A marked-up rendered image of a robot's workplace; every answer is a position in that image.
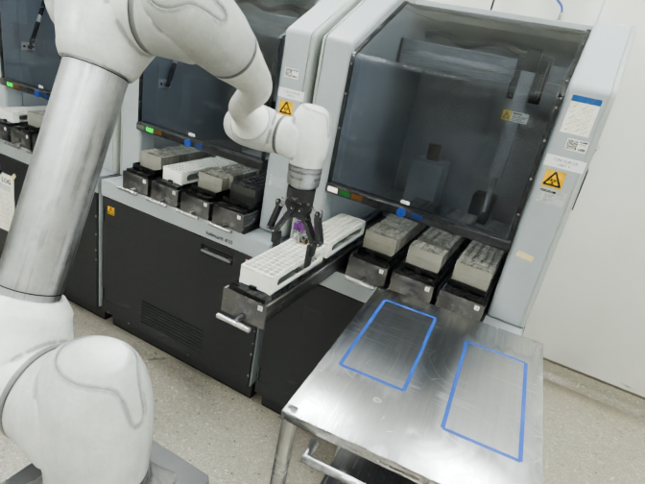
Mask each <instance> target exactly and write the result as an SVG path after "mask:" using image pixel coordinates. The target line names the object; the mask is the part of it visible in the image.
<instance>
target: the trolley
mask: <svg viewBox="0 0 645 484"><path fill-rule="evenodd" d="M280 419H281V425H280V429H279V434H278V440H277V445H276V450H275V460H274V464H273V470H272V475H271V480H270V484H285V482H286V477H287V472H288V468H289V463H290V459H291V454H292V449H293V444H294V440H295V435H296V430H297V427H299V428H301V429H304V430H306V431H308V432H310V433H312V434H314V435H316V436H319V437H321V438H323V439H325V440H326V441H328V442H330V443H332V444H335V445H337V450H336V454H335V457H334V459H333V461H332V463H331V465H330V466H329V465H327V464H325V463H324V462H322V461H320V460H317V459H315V458H313V457H311V455H312V453H313V452H314V451H315V449H316V448H317V446H318V445H319V442H318V441H317V440H316V439H314V438H313V439H311V440H310V441H309V443H308V445H307V447H306V448H305V450H304V452H303V454H302V456H301V457H300V459H299V461H300V462H301V463H303V464H305V465H308V466H310V467H312V468H314V469H316V470H318V471H320V472H323V473H325V476H324V478H323V479H322V482H321V484H543V344H542V343H540V342H537V341H535V340H532V339H529V338H526V337H523V336H520V335H518V334H515V333H512V332H509V331H507V330H504V329H501V328H499V327H494V326H491V325H488V324H485V323H483V322H480V321H477V320H474V319H471V318H468V317H466V316H464V315H461V314H458V313H455V312H452V311H449V310H447V309H444V308H441V307H438V306H435V305H433V304H431V303H428V302H423V301H420V300H417V299H414V298H412V297H409V296H406V295H403V294H400V293H397V292H395V291H393V290H390V289H387V288H384V287H381V286H378V287H377V288H376V290H375V291H374V292H373V294H372V295H371V296H370V298H369V299H368V300H367V301H366V303H365V304H364V305H363V307H362V308H361V309H360V310H359V312H358V313H357V314H356V316H355V317H354V318H353V319H352V321H351V322H350V323H349V325H348V326H347V327H346V329H345V330H344V331H343V333H342V334H341V335H340V336H339V338H338V339H337V340H336V342H335V343H334V344H333V345H332V347H331V348H330V349H329V351H328V352H327V353H326V354H325V356H324V357H323V358H322V360H321V361H320V362H319V364H318V365H317V366H316V367H315V369H314V370H313V371H312V373H311V374H310V375H309V376H308V377H307V378H306V379H305V381H304V382H303V383H302V384H301V386H300V387H299V389H298V390H297V391H296V392H295V394H294V395H293V396H292V398H291V399H290V400H289V401H288V403H287V404H286V405H285V406H284V408H283V409H282V410H281V415H280Z"/></svg>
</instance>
